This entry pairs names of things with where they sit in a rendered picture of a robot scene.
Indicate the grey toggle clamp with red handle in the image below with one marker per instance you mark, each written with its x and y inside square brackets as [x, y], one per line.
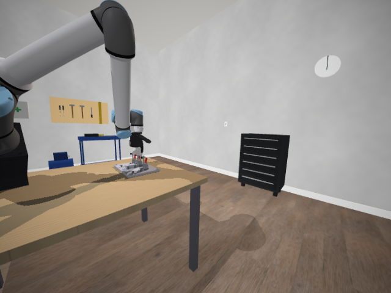
[133, 161]
[144, 166]

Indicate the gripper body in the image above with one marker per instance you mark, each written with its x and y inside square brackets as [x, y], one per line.
[135, 141]

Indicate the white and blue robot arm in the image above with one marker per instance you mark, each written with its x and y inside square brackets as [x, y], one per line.
[21, 69]

